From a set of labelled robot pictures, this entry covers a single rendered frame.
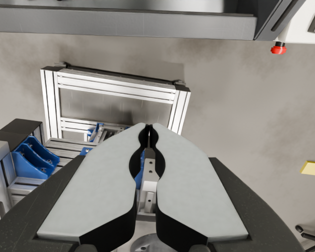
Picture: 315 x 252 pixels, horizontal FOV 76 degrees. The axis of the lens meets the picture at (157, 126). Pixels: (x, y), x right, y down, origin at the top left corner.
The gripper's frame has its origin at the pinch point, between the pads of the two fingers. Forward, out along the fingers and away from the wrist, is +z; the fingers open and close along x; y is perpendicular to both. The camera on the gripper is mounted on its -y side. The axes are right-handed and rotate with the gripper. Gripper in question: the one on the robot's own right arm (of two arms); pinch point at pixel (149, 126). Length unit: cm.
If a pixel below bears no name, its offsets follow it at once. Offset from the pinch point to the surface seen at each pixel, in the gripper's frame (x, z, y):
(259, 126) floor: 83, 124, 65
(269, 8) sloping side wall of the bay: 19.0, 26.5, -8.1
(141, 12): -2.0, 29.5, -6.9
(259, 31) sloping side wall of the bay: 19.0, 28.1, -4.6
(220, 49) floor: 43, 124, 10
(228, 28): 13.7, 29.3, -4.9
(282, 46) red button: 33, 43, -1
